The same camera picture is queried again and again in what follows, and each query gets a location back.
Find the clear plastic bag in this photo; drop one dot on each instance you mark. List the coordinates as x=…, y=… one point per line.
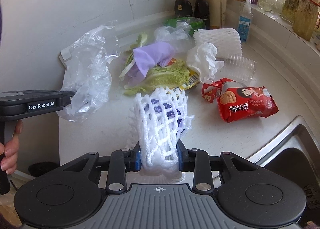
x=87, y=72

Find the jar of sprouting garlic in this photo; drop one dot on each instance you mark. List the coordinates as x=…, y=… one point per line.
x=306, y=18

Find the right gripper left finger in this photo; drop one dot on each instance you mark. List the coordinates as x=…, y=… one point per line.
x=132, y=159

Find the flat white foam net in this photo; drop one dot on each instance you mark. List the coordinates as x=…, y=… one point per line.
x=226, y=40

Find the small red torn wrapper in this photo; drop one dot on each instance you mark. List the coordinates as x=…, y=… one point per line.
x=211, y=91

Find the left dark sauce bottle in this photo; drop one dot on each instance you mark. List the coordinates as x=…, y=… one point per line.
x=183, y=8

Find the green cabbage leaf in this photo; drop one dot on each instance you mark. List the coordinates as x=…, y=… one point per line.
x=156, y=77

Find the white foam fruit net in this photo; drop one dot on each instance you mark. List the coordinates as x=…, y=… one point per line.
x=157, y=122

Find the steel sink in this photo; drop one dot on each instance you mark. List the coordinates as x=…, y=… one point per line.
x=294, y=154

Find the purple rubber glove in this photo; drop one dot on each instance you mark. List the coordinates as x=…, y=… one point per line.
x=146, y=58

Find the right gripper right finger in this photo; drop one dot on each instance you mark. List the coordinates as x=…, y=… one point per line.
x=185, y=162

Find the clear blue-label spray bottle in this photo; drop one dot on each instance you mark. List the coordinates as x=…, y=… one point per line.
x=245, y=19

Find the red snack bag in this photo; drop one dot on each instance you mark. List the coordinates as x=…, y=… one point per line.
x=246, y=102

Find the clear glass cup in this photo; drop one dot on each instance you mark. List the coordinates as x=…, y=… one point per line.
x=272, y=8

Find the yellow snack wrapper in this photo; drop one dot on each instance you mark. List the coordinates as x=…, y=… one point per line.
x=186, y=78

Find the crumpled clear plastic wrap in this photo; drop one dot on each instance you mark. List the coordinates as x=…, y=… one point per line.
x=177, y=37

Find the dark sauce bottle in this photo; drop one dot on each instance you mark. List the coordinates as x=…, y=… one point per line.
x=201, y=10
x=183, y=8

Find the crumpled white tissue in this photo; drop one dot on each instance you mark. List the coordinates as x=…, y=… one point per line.
x=202, y=60

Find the person's left hand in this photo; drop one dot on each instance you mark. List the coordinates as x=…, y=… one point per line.
x=10, y=150

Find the clear plastic tray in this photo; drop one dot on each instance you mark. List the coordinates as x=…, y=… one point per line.
x=237, y=68

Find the right dark sauce bottle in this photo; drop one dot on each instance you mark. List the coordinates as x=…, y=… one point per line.
x=201, y=10

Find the green snack bag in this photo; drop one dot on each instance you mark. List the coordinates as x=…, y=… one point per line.
x=189, y=24

